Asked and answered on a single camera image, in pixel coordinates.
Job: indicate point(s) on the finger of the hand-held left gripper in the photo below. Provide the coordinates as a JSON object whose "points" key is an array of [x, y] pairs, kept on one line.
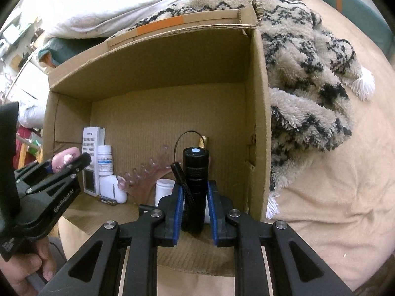
{"points": [[34, 172], [80, 163]]}

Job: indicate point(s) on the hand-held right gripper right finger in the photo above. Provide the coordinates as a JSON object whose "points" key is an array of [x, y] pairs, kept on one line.
{"points": [[213, 212]]}

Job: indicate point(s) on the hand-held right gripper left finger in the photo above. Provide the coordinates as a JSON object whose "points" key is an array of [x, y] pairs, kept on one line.
{"points": [[177, 212]]}

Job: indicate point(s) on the white charger plug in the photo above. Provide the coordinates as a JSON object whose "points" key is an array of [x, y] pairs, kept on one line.
{"points": [[207, 214]]}

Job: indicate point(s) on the white remote control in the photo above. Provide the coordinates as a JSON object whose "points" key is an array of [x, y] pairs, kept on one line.
{"points": [[91, 148]]}

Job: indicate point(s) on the white pill bottle blue label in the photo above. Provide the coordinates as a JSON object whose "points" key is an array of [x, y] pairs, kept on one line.
{"points": [[105, 163]]}

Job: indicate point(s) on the white bottle red label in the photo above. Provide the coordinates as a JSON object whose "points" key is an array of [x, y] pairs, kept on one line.
{"points": [[163, 189]]}

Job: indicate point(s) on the white earbuds case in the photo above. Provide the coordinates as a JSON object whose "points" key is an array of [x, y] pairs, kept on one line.
{"points": [[111, 189]]}

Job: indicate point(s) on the gold black battery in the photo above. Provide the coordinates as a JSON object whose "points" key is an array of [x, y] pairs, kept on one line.
{"points": [[205, 141], [106, 201]]}

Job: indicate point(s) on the cardboard box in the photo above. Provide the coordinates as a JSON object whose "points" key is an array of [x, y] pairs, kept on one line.
{"points": [[185, 111]]}

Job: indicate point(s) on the person's left hand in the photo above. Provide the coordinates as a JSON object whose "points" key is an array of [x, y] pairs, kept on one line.
{"points": [[18, 271]]}

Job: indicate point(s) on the red yellow plastic object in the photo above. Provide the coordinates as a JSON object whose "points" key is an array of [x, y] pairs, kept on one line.
{"points": [[27, 145]]}

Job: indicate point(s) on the white plastic bag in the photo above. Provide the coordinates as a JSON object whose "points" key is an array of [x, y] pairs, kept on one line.
{"points": [[31, 114]]}

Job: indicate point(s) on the teal bed side cushion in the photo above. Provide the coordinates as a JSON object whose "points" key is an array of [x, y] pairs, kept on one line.
{"points": [[64, 49]]}

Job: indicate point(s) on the beige black patterned fleece blanket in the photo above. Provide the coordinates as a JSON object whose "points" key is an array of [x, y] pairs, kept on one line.
{"points": [[308, 83]]}

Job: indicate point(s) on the white duvet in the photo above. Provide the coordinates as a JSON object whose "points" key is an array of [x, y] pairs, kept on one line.
{"points": [[123, 3]]}

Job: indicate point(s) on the teal headboard cushion orange stripe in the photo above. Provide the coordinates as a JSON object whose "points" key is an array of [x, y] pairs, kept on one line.
{"points": [[355, 6]]}

